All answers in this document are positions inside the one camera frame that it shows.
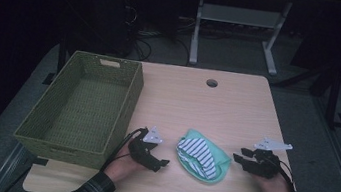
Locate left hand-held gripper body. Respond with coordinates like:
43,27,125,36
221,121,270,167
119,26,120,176
124,123,168,173

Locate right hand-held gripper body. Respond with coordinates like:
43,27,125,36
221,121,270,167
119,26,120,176
245,135,295,183

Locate mint green pet garment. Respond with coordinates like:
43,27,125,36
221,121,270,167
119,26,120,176
172,126,237,188

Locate green woven basket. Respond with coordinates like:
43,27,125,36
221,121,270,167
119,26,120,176
10,43,148,175

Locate person's left hand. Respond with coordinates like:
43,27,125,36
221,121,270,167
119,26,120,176
101,140,149,188

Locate black metal stand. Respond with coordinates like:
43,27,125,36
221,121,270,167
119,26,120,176
304,64,341,132

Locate dark computer tower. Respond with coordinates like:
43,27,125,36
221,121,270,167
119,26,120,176
63,0,144,59

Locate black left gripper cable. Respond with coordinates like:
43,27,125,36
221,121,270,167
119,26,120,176
99,121,150,179

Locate tangle of floor cables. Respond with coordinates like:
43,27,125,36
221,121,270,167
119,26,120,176
129,27,195,68

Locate white metal desk frame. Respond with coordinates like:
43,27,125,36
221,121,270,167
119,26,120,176
175,0,341,85

